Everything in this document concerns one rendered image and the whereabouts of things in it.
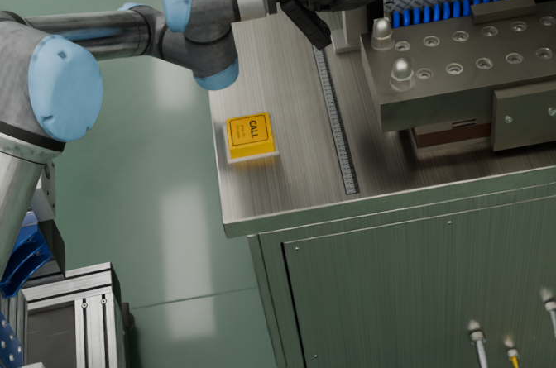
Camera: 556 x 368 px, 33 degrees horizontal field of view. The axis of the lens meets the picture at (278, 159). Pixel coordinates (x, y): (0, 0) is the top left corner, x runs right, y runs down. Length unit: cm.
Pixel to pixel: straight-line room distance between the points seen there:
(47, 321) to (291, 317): 79
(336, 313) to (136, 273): 99
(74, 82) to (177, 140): 168
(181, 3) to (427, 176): 45
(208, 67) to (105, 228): 124
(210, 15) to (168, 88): 159
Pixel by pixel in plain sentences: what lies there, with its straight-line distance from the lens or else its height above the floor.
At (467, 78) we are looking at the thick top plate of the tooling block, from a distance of 140.
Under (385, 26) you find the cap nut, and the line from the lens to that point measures 143.
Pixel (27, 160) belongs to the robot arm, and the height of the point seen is 119.
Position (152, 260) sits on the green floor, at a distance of 256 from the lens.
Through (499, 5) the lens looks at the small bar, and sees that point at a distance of 150.
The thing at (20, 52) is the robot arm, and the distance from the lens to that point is 117.
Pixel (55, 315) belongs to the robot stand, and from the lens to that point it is 227.
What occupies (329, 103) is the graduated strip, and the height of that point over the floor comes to 90.
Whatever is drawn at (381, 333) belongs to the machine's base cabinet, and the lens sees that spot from 173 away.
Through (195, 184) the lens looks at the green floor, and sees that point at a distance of 269.
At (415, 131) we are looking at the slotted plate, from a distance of 147.
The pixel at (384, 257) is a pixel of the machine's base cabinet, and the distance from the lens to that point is 154.
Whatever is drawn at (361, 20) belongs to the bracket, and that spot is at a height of 96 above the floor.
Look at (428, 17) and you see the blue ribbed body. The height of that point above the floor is 104.
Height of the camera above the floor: 198
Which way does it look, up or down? 47 degrees down
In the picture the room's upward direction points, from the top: 10 degrees counter-clockwise
